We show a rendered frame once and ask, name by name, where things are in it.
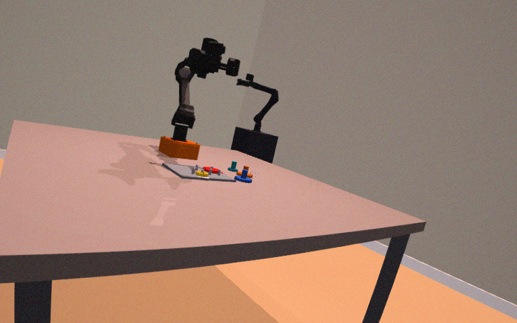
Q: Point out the teal gear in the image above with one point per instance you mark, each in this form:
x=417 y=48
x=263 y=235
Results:
x=233 y=167

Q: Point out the red gear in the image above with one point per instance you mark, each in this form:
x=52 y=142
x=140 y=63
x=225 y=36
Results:
x=214 y=171

